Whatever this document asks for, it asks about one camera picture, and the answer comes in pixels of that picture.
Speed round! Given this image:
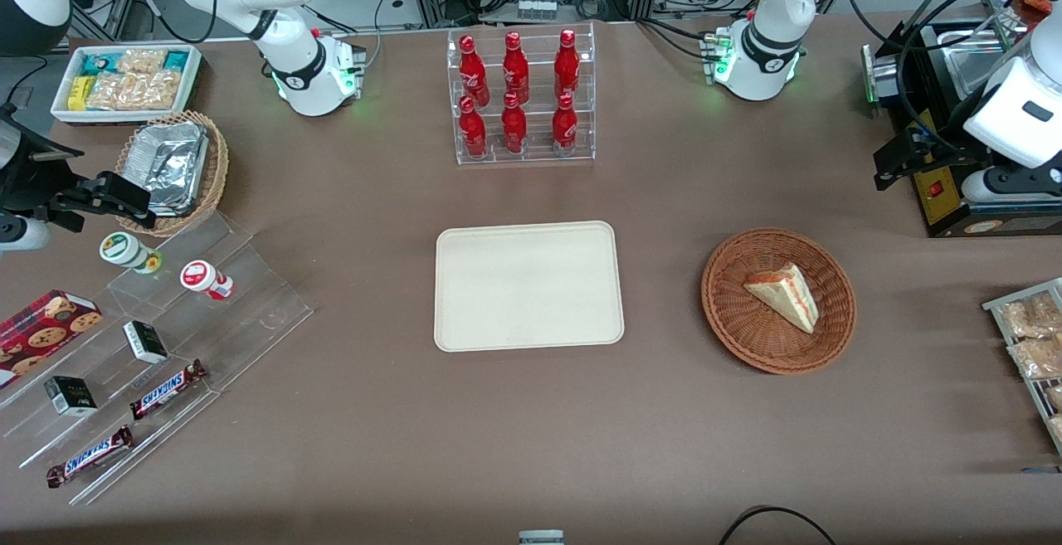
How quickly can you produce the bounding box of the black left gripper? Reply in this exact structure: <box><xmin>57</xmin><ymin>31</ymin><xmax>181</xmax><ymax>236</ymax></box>
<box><xmin>874</xmin><ymin>124</ymin><xmax>994</xmax><ymax>192</ymax></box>

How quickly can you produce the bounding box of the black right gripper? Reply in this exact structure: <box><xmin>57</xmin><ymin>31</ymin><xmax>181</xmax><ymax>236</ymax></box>
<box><xmin>0</xmin><ymin>105</ymin><xmax>157</xmax><ymax>233</ymax></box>

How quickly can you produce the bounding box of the triangular sandwich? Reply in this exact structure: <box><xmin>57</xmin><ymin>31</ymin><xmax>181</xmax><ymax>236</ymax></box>
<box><xmin>743</xmin><ymin>263</ymin><xmax>820</xmax><ymax>335</ymax></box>

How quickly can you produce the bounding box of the oval tan wicker basket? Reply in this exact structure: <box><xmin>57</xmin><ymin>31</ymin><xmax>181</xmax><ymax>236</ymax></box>
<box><xmin>115</xmin><ymin>110</ymin><xmax>230</xmax><ymax>238</ymax></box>

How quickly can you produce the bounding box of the tray of packaged snacks right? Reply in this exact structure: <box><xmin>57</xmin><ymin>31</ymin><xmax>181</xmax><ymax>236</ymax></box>
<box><xmin>982</xmin><ymin>277</ymin><xmax>1062</xmax><ymax>457</ymax></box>

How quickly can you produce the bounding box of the round brown wicker basket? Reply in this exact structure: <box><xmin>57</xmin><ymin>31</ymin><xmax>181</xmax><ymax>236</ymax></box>
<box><xmin>701</xmin><ymin>228</ymin><xmax>857</xmax><ymax>376</ymax></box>

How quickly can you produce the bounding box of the cream rectangular plastic tray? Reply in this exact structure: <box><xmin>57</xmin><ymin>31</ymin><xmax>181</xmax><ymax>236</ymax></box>
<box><xmin>434</xmin><ymin>221</ymin><xmax>626</xmax><ymax>353</ymax></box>

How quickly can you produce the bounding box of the green lidded yogurt cup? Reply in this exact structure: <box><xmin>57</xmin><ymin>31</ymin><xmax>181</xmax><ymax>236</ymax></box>
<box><xmin>99</xmin><ymin>231</ymin><xmax>163</xmax><ymax>275</ymax></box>

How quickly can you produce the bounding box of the silver foil container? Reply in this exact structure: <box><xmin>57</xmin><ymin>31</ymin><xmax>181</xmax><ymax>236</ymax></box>
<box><xmin>124</xmin><ymin>121</ymin><xmax>209</xmax><ymax>217</ymax></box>

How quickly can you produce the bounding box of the black countertop machine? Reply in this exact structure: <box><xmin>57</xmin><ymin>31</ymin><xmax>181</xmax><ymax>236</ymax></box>
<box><xmin>861</xmin><ymin>17</ymin><xmax>1062</xmax><ymax>239</ymax></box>

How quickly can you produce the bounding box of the white rectangular snack bin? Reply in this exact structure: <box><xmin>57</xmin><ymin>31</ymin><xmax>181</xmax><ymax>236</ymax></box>
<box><xmin>51</xmin><ymin>44</ymin><xmax>205</xmax><ymax>126</ymax></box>

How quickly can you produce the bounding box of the large clear cracker bag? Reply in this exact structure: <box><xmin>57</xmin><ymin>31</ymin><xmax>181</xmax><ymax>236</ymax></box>
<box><xmin>86</xmin><ymin>70</ymin><xmax>182</xmax><ymax>112</ymax></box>

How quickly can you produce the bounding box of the red lidded yogurt cup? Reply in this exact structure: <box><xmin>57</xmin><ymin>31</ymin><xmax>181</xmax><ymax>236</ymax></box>
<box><xmin>179</xmin><ymin>259</ymin><xmax>236</xmax><ymax>302</ymax></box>

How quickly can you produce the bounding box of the red cookie box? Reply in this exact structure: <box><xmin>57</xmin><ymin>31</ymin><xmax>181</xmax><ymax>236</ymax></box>
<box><xmin>0</xmin><ymin>289</ymin><xmax>105</xmax><ymax>389</ymax></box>

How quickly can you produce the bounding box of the small black carton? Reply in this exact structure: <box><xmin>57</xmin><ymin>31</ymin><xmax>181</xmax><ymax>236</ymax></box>
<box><xmin>42</xmin><ymin>375</ymin><xmax>100</xmax><ymax>419</ymax></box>
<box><xmin>122</xmin><ymin>319</ymin><xmax>170</xmax><ymax>365</ymax></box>

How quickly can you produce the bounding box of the small clear cracker bag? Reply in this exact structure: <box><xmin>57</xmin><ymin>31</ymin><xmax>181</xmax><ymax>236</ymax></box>
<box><xmin>116</xmin><ymin>48</ymin><xmax>168</xmax><ymax>75</ymax></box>

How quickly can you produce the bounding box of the clear acrylic stepped stand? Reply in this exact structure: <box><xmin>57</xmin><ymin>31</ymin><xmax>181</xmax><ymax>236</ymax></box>
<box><xmin>0</xmin><ymin>211</ymin><xmax>315</xmax><ymax>506</ymax></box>

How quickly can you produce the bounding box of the brown snickers bar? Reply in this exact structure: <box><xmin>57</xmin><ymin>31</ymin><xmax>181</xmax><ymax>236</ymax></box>
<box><xmin>45</xmin><ymin>425</ymin><xmax>136</xmax><ymax>490</ymax></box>
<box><xmin>129</xmin><ymin>359</ymin><xmax>209</xmax><ymax>422</ymax></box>

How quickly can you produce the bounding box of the red cola bottle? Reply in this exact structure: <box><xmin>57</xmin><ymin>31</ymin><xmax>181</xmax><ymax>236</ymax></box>
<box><xmin>502</xmin><ymin>31</ymin><xmax>531</xmax><ymax>105</ymax></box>
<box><xmin>500</xmin><ymin>91</ymin><xmax>529</xmax><ymax>155</ymax></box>
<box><xmin>551</xmin><ymin>93</ymin><xmax>579</xmax><ymax>157</ymax></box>
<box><xmin>459</xmin><ymin>35</ymin><xmax>491</xmax><ymax>107</ymax></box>
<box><xmin>459</xmin><ymin>95</ymin><xmax>489</xmax><ymax>158</ymax></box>
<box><xmin>553</xmin><ymin>28</ymin><xmax>581</xmax><ymax>100</ymax></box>

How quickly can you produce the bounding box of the clear acrylic bottle rack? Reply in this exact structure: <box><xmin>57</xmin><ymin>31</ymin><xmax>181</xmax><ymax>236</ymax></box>
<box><xmin>446</xmin><ymin>22</ymin><xmax>597</xmax><ymax>166</ymax></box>

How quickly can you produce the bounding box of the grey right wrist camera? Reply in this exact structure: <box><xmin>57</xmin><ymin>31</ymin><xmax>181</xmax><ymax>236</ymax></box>
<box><xmin>0</xmin><ymin>215</ymin><xmax>51</xmax><ymax>252</ymax></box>

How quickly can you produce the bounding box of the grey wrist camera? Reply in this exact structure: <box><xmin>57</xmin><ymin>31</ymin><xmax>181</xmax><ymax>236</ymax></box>
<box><xmin>962</xmin><ymin>166</ymin><xmax>1062</xmax><ymax>203</ymax></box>
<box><xmin>0</xmin><ymin>215</ymin><xmax>51</xmax><ymax>252</ymax></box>

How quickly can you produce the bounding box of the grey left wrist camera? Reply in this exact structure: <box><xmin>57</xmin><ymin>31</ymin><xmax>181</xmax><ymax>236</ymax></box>
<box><xmin>962</xmin><ymin>166</ymin><xmax>1062</xmax><ymax>203</ymax></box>

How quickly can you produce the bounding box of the black looped cable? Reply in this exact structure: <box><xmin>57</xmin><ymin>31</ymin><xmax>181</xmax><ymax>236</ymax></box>
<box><xmin>717</xmin><ymin>504</ymin><xmax>838</xmax><ymax>545</ymax></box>

